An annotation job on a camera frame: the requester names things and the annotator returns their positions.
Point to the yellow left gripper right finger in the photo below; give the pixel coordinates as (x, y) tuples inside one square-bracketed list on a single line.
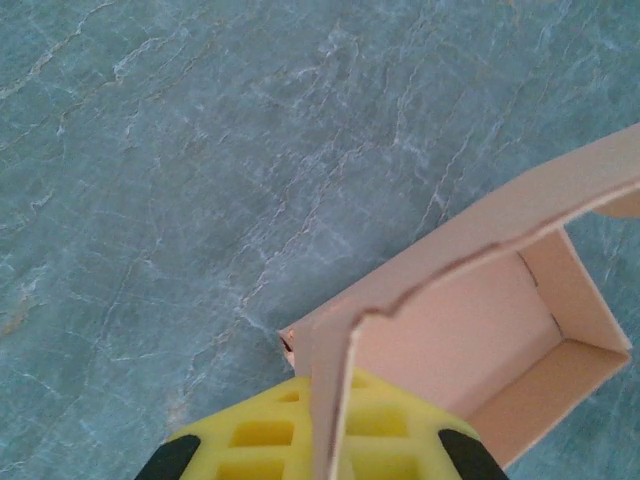
[(400, 435)]

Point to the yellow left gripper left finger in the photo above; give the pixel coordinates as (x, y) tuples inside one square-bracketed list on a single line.
[(250, 440)]

